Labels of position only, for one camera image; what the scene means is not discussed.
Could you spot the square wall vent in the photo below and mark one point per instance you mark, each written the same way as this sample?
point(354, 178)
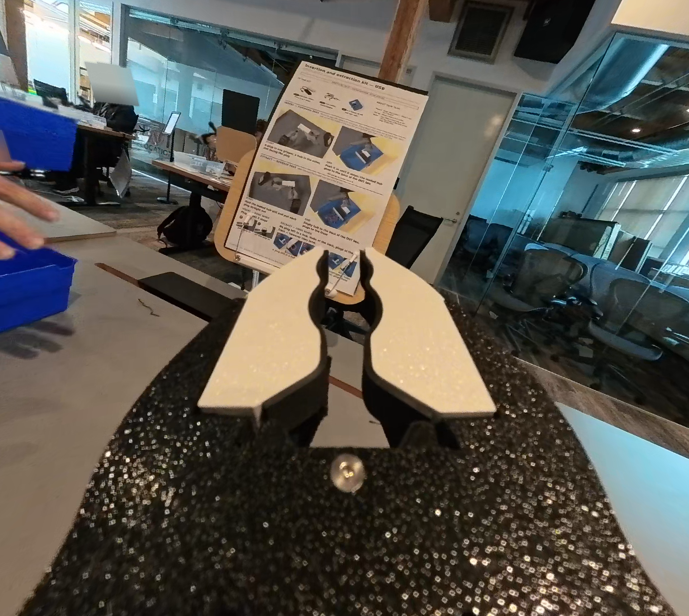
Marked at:
point(479, 32)

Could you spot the black table mat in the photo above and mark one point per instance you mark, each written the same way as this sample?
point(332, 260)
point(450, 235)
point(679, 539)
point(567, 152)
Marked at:
point(183, 290)

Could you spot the black backpack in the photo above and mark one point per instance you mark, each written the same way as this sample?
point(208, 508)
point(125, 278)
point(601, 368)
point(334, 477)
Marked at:
point(185, 228)

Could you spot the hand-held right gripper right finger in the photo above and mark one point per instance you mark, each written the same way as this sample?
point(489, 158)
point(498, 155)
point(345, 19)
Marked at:
point(425, 347)

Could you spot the printed instruction poster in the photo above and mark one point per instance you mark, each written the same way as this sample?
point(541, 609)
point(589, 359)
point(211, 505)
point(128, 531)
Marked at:
point(323, 142)

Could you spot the pale grey door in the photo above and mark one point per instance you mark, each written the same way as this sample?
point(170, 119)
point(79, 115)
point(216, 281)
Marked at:
point(473, 169)

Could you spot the rounded plywood panel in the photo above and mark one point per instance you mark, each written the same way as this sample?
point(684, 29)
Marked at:
point(234, 145)

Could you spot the clear plastic trays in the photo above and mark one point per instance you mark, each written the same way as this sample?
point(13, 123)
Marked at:
point(196, 162)

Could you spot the row of grey mesh chairs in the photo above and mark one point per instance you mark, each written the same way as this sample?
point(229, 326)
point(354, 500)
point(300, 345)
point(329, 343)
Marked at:
point(565, 277)

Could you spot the wooden column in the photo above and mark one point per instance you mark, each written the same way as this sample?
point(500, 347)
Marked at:
point(414, 7)

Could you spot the blue plastic bin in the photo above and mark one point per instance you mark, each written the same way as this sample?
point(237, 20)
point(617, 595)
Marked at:
point(32, 293)
point(37, 137)

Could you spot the tablet on stand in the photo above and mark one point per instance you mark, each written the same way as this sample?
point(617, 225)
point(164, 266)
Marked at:
point(175, 123)

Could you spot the long wooden desk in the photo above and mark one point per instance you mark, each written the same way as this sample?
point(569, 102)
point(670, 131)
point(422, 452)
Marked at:
point(102, 129)

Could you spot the small wooden desk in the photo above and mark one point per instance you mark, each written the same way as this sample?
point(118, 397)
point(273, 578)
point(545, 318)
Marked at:
point(188, 172)

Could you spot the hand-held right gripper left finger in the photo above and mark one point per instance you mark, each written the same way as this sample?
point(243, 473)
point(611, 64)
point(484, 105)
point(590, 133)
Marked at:
point(264, 352)

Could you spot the black loudspeaker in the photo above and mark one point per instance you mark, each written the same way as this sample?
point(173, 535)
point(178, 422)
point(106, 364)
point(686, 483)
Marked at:
point(549, 29)

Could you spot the person's left hand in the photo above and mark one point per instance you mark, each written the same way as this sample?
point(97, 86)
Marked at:
point(32, 204)

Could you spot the black monitor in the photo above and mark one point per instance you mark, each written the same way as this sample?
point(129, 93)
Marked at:
point(239, 110)

